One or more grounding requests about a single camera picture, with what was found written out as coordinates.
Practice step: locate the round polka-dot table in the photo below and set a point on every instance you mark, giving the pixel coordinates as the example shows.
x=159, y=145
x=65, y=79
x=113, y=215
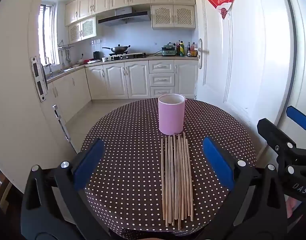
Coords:
x=128, y=160

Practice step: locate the hanging utensil rail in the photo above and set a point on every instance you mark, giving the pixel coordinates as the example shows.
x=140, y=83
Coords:
x=65, y=51

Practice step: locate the metal lock strike plate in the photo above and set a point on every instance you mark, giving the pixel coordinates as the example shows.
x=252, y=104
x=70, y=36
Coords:
x=39, y=80

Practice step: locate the pink cup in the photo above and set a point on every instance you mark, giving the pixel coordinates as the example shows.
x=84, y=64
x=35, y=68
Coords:
x=171, y=117

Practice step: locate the cream lower kitchen cabinets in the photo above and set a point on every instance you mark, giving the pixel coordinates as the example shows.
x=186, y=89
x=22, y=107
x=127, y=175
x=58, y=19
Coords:
x=133, y=78

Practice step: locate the dark wooden chair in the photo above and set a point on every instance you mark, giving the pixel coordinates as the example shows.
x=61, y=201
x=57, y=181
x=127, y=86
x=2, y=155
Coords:
x=5, y=195

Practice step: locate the green oil bottle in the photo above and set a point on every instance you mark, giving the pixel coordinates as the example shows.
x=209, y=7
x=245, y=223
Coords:
x=182, y=50

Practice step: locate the black wok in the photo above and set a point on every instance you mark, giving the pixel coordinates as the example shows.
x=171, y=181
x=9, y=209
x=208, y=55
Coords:
x=119, y=48

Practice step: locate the white door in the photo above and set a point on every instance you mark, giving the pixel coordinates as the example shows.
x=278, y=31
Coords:
x=243, y=67

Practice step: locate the group of wooden chopsticks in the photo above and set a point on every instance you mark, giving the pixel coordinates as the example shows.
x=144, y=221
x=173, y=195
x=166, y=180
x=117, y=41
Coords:
x=176, y=180

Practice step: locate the dark sauce bottle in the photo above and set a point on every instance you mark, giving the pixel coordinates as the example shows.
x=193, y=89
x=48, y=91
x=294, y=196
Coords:
x=188, y=49

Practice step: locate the gas stove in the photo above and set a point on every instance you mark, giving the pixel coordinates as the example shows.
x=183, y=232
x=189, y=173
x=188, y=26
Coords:
x=129, y=55

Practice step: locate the green electric cooker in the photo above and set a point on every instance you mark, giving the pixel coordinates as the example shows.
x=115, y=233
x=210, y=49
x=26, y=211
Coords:
x=169, y=50

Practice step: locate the metal faucet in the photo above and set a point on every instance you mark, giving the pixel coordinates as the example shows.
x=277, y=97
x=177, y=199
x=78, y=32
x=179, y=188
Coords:
x=49, y=67

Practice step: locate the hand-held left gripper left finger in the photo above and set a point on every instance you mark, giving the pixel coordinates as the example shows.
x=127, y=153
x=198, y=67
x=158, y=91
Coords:
x=89, y=165

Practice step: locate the lattice door wall cabinet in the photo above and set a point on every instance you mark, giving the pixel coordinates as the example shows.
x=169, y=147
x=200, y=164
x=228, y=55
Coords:
x=173, y=16
x=83, y=30

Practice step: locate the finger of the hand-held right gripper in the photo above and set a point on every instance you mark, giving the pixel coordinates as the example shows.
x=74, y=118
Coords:
x=296, y=115
x=270, y=130

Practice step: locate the kitchen window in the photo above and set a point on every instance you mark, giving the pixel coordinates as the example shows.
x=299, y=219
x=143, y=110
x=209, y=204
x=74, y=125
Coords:
x=49, y=35

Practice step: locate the range hood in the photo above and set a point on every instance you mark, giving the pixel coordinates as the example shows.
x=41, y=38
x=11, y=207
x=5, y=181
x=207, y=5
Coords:
x=124, y=17

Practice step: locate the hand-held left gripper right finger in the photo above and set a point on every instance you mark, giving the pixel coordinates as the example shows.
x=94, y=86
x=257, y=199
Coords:
x=218, y=160

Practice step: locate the person's right hand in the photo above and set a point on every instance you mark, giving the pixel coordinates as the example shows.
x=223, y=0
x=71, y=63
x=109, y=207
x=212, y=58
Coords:
x=291, y=206

